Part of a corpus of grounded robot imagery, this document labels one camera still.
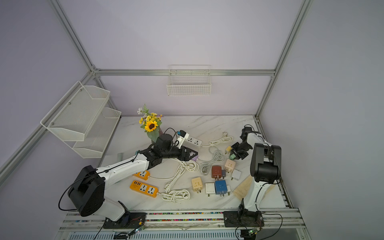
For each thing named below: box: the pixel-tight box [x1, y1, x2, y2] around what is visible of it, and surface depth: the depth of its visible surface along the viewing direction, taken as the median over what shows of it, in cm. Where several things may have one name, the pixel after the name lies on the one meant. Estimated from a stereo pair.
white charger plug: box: [205, 182, 216, 198], surface depth 84 cm
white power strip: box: [183, 136, 202, 147], surface depth 103 cm
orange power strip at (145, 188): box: [129, 180, 159, 198], surface depth 83 cm
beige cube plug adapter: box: [191, 177, 203, 194], surface depth 82 cm
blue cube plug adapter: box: [214, 180, 228, 197], surface depth 82 cm
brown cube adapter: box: [211, 166, 222, 180], surface depth 88 cm
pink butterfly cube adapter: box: [224, 159, 236, 174], surface depth 90 cm
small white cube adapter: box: [231, 169, 242, 181], surface depth 90 cm
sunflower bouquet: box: [137, 103, 163, 143], surface depth 84 cm
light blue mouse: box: [117, 152, 124, 162], surface depth 97 cm
